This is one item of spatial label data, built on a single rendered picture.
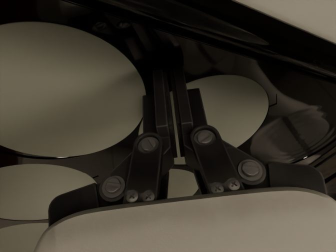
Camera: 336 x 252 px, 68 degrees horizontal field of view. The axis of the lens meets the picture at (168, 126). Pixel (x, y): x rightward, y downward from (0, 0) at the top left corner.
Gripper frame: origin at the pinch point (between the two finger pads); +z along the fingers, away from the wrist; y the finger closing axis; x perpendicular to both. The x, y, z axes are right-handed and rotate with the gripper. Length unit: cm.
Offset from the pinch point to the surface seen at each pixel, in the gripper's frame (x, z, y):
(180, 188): -14.9, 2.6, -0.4
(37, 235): -17.5, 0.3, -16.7
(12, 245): -18.5, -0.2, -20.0
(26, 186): -7.4, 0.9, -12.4
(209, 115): -4.1, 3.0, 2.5
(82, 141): -3.5, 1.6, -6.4
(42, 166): -5.3, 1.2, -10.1
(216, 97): -2.4, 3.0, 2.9
